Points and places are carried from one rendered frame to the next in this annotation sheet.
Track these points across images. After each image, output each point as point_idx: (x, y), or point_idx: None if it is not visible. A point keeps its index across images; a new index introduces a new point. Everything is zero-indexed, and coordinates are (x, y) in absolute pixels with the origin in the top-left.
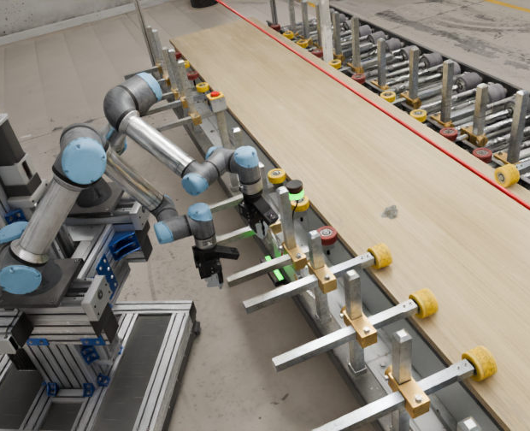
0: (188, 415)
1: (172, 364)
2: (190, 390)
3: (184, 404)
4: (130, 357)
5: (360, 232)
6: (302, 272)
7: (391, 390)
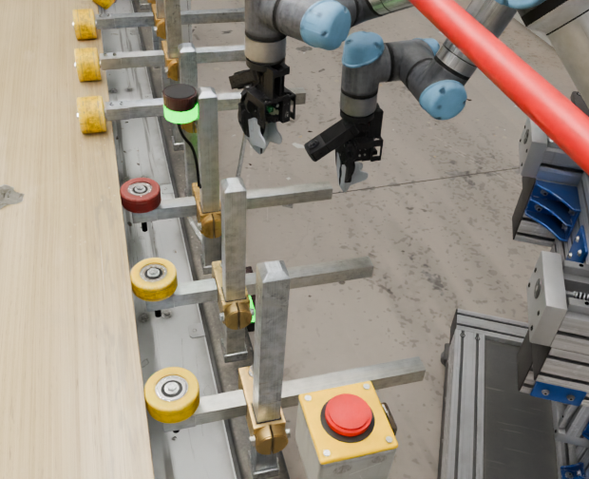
0: (419, 431)
1: (451, 423)
2: (424, 472)
3: (429, 449)
4: (541, 468)
5: (82, 179)
6: (197, 274)
7: (150, 159)
